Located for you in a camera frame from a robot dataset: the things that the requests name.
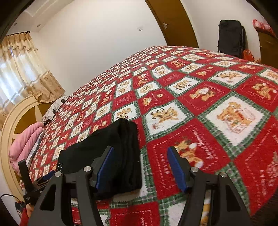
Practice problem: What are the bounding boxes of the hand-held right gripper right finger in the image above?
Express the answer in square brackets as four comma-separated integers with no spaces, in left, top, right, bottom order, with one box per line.
[167,146,250,226]

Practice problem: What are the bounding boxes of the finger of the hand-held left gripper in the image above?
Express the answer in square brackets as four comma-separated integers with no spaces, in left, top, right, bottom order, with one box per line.
[32,171,56,189]
[18,160,33,195]

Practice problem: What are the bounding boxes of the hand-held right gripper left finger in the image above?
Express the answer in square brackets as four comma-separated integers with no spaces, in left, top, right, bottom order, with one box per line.
[30,146,115,226]

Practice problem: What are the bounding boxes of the black pants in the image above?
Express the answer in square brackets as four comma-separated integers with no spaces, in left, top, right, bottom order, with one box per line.
[57,118,142,200]

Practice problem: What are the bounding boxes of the person's left forearm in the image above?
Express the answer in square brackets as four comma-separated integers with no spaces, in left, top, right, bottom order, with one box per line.
[19,204,36,226]

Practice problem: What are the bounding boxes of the folded pink quilt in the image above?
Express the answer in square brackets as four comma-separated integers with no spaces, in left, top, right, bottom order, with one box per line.
[8,122,45,174]

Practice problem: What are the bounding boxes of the cream and brown headboard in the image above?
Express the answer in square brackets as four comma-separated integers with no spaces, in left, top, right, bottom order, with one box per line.
[0,94,55,196]

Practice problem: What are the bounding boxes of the red checked printed bedspread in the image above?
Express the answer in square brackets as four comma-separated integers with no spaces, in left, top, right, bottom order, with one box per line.
[18,45,278,226]

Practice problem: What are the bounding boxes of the beige patterned curtain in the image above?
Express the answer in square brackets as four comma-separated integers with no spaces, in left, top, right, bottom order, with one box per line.
[0,33,66,131]

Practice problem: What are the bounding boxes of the red plastic bag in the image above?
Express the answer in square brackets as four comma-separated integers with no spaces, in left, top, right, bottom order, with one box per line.
[242,50,260,63]

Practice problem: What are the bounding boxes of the dark curtain rod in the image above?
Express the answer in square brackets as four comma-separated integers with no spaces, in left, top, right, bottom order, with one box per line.
[6,31,30,37]

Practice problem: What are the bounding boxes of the black folding chair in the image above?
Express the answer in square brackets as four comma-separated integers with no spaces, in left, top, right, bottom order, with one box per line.
[217,20,246,58]

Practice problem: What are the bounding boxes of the brown wooden door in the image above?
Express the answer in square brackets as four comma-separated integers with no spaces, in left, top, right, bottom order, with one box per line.
[145,0,199,49]

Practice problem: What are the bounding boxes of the brown wooden cabinet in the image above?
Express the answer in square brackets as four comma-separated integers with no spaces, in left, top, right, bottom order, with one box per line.
[257,29,278,70]

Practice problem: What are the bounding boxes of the red checked cloth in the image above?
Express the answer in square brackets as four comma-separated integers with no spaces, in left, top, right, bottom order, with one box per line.
[252,19,275,35]

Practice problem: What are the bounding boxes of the black cable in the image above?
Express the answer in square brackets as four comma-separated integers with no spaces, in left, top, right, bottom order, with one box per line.
[0,194,21,204]

